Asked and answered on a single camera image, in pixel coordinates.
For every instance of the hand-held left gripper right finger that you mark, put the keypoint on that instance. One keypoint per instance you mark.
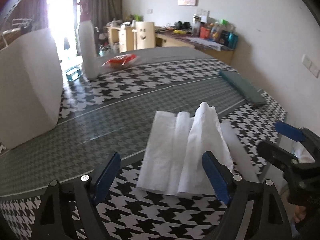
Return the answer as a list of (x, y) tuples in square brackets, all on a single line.
[(215, 177)]

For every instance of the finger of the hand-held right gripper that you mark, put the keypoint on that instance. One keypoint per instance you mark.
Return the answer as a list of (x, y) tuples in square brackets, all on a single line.
[(290, 131), (275, 152)]

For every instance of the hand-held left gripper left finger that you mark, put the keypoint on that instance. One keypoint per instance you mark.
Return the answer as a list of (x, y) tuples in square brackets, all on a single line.
[(107, 175)]

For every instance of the white paper tissue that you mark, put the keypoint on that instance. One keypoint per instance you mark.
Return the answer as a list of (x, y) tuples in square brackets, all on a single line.
[(205, 135), (160, 160)]

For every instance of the white foam box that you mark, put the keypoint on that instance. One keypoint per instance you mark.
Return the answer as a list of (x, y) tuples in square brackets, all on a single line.
[(27, 80)]

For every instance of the person's right hand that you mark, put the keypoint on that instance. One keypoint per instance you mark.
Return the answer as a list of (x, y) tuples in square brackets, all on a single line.
[(299, 213)]

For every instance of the teal flat box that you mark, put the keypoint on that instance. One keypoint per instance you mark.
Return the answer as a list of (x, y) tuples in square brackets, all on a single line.
[(241, 86)]

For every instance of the houndstooth tablecloth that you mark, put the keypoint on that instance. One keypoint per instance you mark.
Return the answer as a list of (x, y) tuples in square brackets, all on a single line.
[(150, 85)]

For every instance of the small blue bottle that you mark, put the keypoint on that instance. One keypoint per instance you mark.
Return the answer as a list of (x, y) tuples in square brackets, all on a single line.
[(73, 74)]

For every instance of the teal bottle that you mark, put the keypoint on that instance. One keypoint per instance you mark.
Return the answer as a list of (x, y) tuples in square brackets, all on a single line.
[(232, 41)]

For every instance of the red snack packet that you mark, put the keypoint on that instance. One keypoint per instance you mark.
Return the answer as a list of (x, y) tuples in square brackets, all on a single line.
[(120, 60)]

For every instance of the printed paper sheets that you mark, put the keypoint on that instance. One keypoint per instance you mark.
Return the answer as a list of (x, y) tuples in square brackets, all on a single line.
[(206, 42)]

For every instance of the white spray bottle red top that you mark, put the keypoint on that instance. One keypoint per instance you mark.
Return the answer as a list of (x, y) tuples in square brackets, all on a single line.
[(87, 47)]

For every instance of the red box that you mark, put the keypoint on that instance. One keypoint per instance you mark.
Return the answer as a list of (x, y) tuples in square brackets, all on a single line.
[(205, 33)]

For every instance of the light wooden desk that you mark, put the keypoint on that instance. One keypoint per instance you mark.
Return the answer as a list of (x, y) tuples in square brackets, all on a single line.
[(125, 40), (163, 42)]

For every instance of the wooden chair with smiley face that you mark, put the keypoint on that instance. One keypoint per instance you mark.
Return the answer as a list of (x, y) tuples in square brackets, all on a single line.
[(147, 43)]

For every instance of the clear bottle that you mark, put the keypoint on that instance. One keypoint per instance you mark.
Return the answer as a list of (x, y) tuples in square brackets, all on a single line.
[(196, 27)]

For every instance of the yellow object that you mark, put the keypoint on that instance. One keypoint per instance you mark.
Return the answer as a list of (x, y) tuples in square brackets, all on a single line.
[(180, 31)]

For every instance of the black bag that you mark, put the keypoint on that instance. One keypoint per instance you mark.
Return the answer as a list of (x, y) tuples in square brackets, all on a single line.
[(182, 25)]

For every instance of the glass balcony door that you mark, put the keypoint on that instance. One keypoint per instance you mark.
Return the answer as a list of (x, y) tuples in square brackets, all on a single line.
[(62, 17)]

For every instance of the brown curtain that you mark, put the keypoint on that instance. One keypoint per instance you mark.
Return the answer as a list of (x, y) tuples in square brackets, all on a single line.
[(30, 7), (105, 2)]

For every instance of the white wall switch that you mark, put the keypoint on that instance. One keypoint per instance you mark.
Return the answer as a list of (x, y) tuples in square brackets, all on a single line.
[(311, 65)]

